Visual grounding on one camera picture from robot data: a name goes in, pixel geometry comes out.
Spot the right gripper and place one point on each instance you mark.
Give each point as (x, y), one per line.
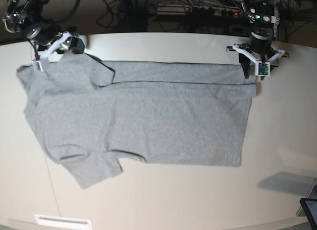
(64, 41)

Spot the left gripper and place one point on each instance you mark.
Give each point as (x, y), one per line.
(260, 44)

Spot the grey T-shirt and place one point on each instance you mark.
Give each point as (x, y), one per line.
(87, 114)

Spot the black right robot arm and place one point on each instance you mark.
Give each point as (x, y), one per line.
(23, 17)

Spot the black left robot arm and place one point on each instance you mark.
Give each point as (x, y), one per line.
(262, 16)

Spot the black power strip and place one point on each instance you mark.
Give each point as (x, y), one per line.
(186, 10)

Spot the white label strip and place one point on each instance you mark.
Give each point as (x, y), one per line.
(63, 223)

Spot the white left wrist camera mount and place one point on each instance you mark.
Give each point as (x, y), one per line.
(262, 67)

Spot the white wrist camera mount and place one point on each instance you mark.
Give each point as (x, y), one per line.
(42, 63)
(262, 67)

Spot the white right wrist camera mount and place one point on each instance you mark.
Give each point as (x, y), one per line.
(42, 63)

